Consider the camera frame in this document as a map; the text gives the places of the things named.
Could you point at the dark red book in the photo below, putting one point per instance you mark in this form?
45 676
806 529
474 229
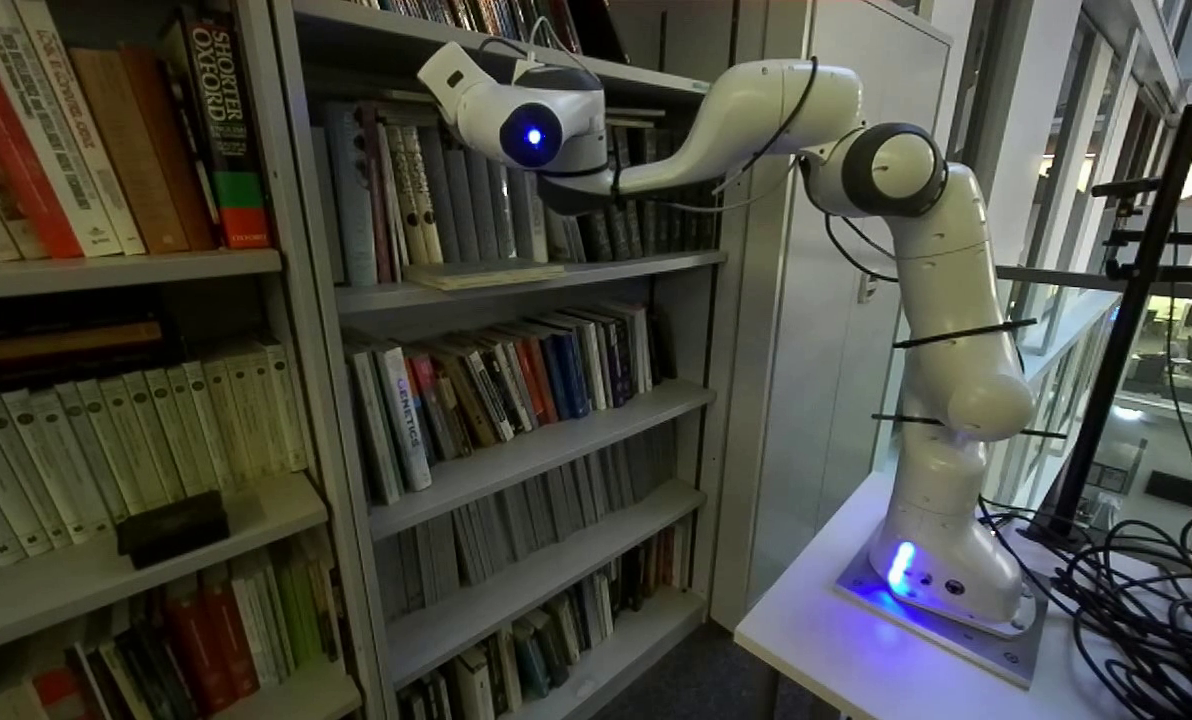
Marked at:
195 654
231 643

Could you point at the black camera stand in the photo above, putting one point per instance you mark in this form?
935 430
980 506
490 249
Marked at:
1128 306

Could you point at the grey metal bookshelf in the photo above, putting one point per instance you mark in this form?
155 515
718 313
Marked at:
530 453
119 274

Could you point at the orange red book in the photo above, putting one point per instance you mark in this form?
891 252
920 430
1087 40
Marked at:
523 383

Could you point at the teal book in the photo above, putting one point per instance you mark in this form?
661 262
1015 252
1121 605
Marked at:
532 660

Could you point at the olive yellow book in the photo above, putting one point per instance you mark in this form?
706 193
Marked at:
456 403

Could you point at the bright blue book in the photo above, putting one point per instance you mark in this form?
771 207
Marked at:
566 364

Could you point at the cream softcover book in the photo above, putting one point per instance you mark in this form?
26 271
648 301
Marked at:
490 277

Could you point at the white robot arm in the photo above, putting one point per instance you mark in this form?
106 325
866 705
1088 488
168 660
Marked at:
951 520

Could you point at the dark grey hardcover book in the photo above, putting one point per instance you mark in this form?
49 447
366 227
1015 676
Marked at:
456 223
505 227
482 227

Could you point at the black red green book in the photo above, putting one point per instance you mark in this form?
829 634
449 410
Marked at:
231 134

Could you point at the blue grey jacketed book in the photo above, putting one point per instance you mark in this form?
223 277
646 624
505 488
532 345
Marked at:
355 200

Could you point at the thin red book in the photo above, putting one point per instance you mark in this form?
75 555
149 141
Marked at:
384 200

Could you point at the brown hardcover book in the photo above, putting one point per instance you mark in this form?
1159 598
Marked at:
140 160

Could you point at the grey stacked books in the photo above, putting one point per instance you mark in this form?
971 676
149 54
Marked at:
532 234

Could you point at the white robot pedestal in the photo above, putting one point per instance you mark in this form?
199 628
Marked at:
809 643

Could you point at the orange and blue book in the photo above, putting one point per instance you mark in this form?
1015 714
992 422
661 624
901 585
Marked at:
428 394

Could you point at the brown thin book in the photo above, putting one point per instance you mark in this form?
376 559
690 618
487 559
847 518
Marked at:
49 345

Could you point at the brown red book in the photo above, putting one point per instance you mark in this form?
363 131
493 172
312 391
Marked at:
540 374

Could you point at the red hardcover book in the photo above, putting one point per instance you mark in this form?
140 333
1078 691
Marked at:
1 172

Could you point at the white window frame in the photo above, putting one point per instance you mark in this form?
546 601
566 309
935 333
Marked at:
1039 121

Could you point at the white genetics book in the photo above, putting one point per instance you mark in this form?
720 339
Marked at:
406 413

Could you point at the pale grey book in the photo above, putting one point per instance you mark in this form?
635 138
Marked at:
635 345

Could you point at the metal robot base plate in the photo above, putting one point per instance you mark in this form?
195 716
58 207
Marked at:
988 651

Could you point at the white paperback book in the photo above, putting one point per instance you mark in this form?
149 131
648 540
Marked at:
474 684
597 609

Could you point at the cream hardcover book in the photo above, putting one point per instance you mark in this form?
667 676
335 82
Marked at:
95 144

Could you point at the white book black lettering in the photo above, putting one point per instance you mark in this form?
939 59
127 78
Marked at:
65 172

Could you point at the white leaning book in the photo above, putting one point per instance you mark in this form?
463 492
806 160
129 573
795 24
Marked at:
370 434

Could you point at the grey journal volume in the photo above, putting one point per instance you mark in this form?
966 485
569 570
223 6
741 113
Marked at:
505 534
563 506
436 561
474 544

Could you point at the white tall book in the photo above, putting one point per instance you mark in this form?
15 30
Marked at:
262 624

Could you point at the white slim book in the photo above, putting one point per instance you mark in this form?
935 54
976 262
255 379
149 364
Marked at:
594 358

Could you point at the grey metal cabinet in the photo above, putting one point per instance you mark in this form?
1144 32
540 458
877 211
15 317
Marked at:
809 403

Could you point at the black box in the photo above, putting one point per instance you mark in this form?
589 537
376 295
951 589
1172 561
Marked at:
174 529

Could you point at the white series volume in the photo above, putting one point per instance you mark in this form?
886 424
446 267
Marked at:
291 405
234 422
75 465
16 483
163 440
119 448
199 430
262 413

